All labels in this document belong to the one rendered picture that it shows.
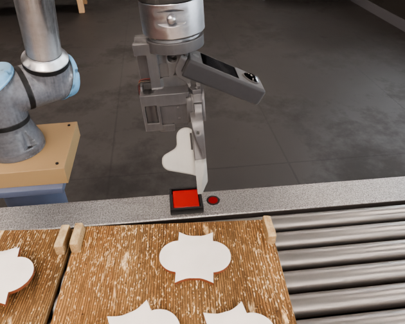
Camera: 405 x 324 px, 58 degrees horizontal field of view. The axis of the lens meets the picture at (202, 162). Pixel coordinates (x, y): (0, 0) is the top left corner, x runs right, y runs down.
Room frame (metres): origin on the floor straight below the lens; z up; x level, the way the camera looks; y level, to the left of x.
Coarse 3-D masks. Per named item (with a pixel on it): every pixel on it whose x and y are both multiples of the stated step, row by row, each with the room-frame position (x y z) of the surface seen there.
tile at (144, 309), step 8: (144, 304) 0.34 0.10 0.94; (136, 312) 0.33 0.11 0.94; (144, 312) 0.33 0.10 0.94; (152, 312) 0.33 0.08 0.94; (160, 312) 0.33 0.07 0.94; (168, 312) 0.33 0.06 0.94; (112, 320) 0.31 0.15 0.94; (120, 320) 0.31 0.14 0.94; (128, 320) 0.31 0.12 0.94; (136, 320) 0.31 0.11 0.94; (144, 320) 0.31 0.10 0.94; (152, 320) 0.31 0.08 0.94; (160, 320) 0.31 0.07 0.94; (168, 320) 0.31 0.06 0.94; (176, 320) 0.31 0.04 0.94
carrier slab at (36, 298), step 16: (0, 240) 0.49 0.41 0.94; (16, 240) 0.49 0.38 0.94; (32, 240) 0.49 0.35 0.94; (48, 240) 0.49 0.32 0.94; (32, 256) 0.45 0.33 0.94; (48, 256) 0.45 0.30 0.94; (64, 256) 0.45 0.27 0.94; (48, 272) 0.41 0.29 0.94; (32, 288) 0.38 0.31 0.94; (48, 288) 0.38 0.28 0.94; (16, 304) 0.35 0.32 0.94; (32, 304) 0.35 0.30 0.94; (48, 304) 0.35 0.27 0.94; (0, 320) 0.32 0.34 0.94; (16, 320) 0.32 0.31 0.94; (32, 320) 0.32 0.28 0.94
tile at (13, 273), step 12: (12, 252) 0.43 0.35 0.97; (0, 264) 0.41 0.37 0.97; (12, 264) 0.41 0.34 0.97; (24, 264) 0.41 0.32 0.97; (0, 276) 0.38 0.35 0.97; (12, 276) 0.38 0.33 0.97; (24, 276) 0.38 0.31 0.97; (0, 288) 0.36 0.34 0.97; (12, 288) 0.36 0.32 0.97; (0, 300) 0.34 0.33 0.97
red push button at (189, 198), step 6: (174, 192) 0.64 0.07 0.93; (180, 192) 0.64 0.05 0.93; (186, 192) 0.64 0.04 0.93; (192, 192) 0.64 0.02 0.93; (174, 198) 0.62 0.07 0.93; (180, 198) 0.62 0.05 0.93; (186, 198) 0.62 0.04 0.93; (192, 198) 0.62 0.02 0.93; (198, 198) 0.62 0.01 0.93; (174, 204) 0.60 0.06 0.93; (180, 204) 0.60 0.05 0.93; (186, 204) 0.60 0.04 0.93; (192, 204) 0.60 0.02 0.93; (198, 204) 0.60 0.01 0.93
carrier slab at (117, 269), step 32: (160, 224) 0.53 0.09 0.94; (192, 224) 0.53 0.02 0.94; (224, 224) 0.53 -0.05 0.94; (256, 224) 0.53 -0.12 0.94; (96, 256) 0.45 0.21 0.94; (128, 256) 0.45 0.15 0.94; (256, 256) 0.45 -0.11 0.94; (64, 288) 0.38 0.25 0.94; (96, 288) 0.38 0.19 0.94; (128, 288) 0.38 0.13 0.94; (160, 288) 0.38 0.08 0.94; (192, 288) 0.38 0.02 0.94; (224, 288) 0.38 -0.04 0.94; (256, 288) 0.38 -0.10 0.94; (64, 320) 0.32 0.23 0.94; (96, 320) 0.32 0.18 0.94; (192, 320) 0.32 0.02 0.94; (288, 320) 0.32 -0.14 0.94
